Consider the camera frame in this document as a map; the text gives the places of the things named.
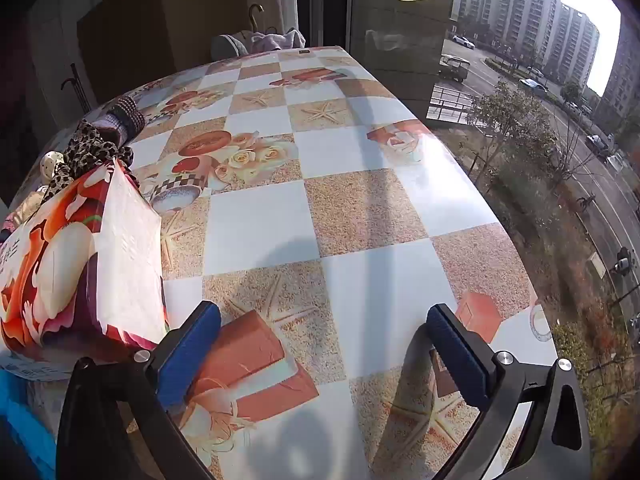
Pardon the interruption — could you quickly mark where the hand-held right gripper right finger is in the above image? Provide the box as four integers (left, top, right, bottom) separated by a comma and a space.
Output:
425, 303, 593, 480

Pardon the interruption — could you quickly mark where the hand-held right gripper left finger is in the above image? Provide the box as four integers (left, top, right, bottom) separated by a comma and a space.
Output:
56, 300, 222, 480

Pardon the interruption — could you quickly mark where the blue cloth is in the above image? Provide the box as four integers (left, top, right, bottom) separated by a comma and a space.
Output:
0, 370, 58, 480

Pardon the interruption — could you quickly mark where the leopard print scrunchie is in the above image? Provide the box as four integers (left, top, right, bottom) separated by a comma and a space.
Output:
40, 120, 136, 201

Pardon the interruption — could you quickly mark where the white polka dot scrunchie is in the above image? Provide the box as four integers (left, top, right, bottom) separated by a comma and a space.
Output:
37, 150, 68, 196

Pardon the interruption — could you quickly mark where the orange floral tissue pack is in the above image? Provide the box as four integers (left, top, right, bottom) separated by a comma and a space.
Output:
0, 157, 168, 376

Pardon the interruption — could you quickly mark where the checkered patterned tablecloth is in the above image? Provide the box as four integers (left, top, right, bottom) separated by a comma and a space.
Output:
0, 45, 561, 480

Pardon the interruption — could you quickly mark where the roadside tree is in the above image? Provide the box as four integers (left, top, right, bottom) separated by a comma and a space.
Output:
465, 80, 566, 186

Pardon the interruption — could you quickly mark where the metal fence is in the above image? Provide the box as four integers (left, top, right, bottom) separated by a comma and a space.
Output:
427, 85, 476, 123

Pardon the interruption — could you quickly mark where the small green truck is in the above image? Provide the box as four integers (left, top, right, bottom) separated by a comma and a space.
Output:
439, 55, 472, 83

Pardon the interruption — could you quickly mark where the lilac garment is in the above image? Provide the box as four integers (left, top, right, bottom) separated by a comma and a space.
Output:
250, 30, 306, 53

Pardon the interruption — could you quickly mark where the high-rise apartment tower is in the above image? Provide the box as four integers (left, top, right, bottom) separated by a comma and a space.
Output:
542, 2, 601, 93
595, 10, 640, 121
452, 0, 563, 68

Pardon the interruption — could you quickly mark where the brown cardboard sheet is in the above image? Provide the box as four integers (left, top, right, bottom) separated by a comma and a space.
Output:
75, 0, 251, 98

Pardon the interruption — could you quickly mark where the curved umbrella handle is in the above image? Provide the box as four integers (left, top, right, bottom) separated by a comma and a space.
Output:
247, 2, 266, 36

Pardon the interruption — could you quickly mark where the dark window frame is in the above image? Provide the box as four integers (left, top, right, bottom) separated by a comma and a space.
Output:
295, 0, 353, 51

